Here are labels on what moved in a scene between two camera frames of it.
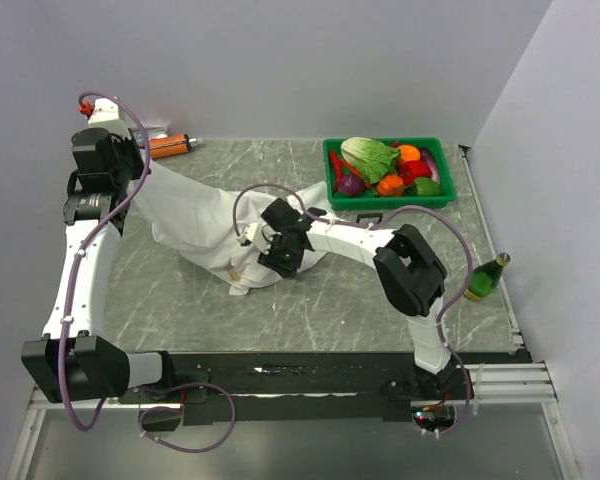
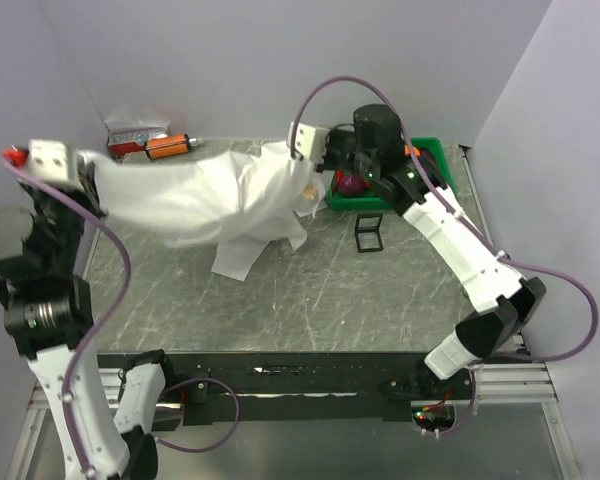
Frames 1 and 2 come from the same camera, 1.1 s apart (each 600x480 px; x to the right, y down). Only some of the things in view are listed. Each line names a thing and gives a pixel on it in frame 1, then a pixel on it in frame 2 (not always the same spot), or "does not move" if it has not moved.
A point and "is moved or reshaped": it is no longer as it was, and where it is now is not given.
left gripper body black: [131, 166] -> [66, 220]
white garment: [203, 224] is moved or reshaped
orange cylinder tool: [170, 145] does not move
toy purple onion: [350, 185] does not move
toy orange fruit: [408, 153] does not move
